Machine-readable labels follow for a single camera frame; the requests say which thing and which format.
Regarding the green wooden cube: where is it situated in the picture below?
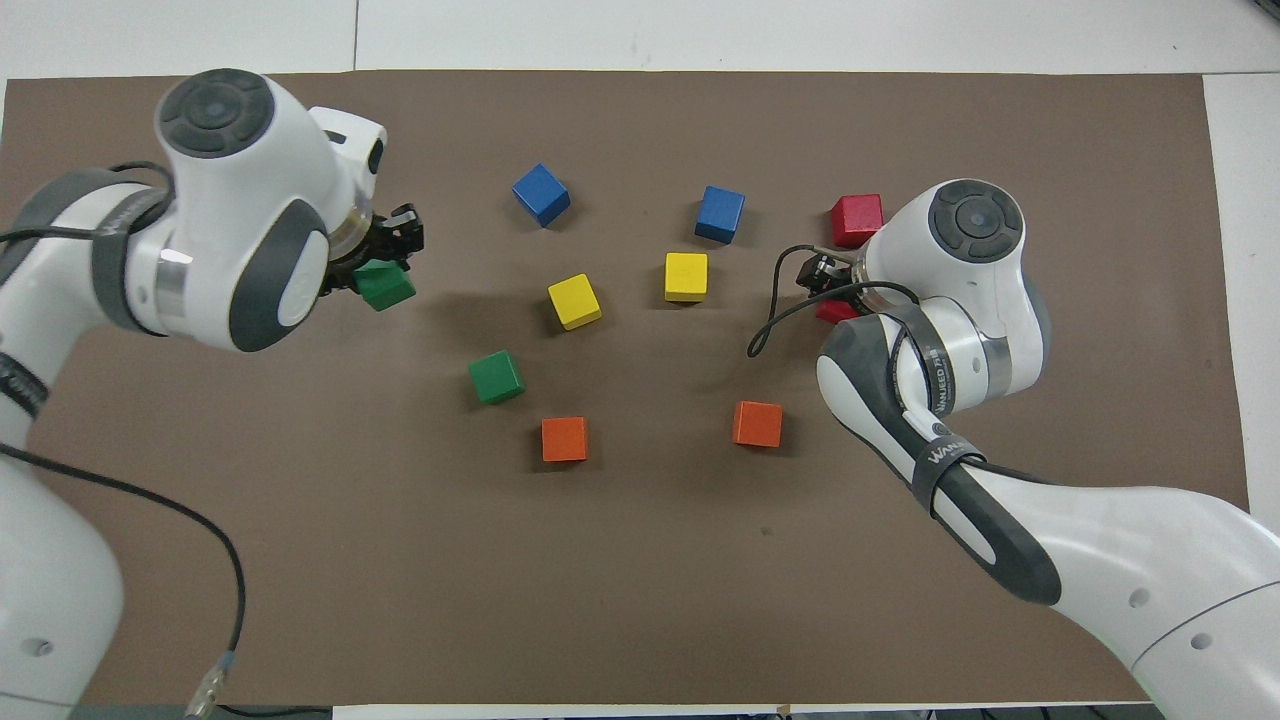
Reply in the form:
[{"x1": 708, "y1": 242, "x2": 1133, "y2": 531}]
[
  {"x1": 468, "y1": 349, "x2": 528, "y2": 406},
  {"x1": 353, "y1": 259, "x2": 418, "y2": 313}
]

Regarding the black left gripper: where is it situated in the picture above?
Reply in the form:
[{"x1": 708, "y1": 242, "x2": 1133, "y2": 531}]
[{"x1": 322, "y1": 203, "x2": 426, "y2": 298}]

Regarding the blue wooden cube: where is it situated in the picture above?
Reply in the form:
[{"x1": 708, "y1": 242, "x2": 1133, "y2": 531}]
[
  {"x1": 512, "y1": 163, "x2": 572, "y2": 229},
  {"x1": 695, "y1": 185, "x2": 747, "y2": 246}
]

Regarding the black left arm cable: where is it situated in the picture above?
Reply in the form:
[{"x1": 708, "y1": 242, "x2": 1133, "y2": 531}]
[{"x1": 0, "y1": 160, "x2": 331, "y2": 720}]

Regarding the orange wooden cube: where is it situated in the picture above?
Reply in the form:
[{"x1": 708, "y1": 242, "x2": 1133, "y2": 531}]
[
  {"x1": 732, "y1": 401, "x2": 784, "y2": 449},
  {"x1": 541, "y1": 417, "x2": 590, "y2": 464}
]

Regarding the yellow wooden cube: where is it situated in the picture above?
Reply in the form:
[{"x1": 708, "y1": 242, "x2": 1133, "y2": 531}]
[
  {"x1": 664, "y1": 252, "x2": 710, "y2": 304},
  {"x1": 547, "y1": 273, "x2": 604, "y2": 332}
]

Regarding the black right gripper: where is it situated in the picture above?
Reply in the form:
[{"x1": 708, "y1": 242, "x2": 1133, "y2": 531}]
[{"x1": 797, "y1": 252, "x2": 863, "y2": 301}]

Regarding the brown paper mat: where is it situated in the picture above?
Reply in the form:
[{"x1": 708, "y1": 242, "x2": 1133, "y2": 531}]
[{"x1": 0, "y1": 70, "x2": 1271, "y2": 706}]

